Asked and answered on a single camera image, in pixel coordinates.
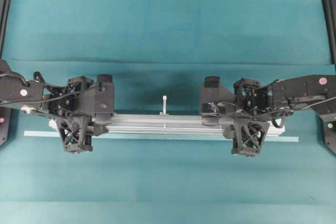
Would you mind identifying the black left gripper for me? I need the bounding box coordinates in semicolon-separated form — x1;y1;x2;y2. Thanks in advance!
41;74;114;134

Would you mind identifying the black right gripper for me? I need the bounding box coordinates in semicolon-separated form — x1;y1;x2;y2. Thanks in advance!
201;76;273;139

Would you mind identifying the large silver metal rail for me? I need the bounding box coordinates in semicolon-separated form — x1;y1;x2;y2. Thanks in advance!
48;112;286;138

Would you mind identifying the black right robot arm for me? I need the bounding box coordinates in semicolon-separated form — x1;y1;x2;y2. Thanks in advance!
200;74;335;141

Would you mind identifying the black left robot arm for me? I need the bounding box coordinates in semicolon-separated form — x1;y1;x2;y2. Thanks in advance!
1;60;114;126

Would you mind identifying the thin silver metal strip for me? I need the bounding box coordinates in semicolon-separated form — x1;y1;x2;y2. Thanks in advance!
24;131;299;143

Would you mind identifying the teal table cloth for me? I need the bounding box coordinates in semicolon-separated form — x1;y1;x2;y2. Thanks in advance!
1;0;335;223

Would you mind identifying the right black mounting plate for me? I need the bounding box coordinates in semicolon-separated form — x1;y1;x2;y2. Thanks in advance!
319;0;336;153

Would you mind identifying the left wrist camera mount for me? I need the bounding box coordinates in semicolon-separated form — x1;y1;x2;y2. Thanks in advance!
56;115;92;154

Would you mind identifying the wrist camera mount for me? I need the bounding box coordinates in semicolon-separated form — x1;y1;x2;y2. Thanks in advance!
56;115;92;154
231;119;270;157

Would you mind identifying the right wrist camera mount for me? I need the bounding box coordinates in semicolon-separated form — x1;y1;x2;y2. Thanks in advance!
231;119;270;157

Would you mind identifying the black mounting rail frame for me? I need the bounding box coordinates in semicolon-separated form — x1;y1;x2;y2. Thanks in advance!
1;0;12;146

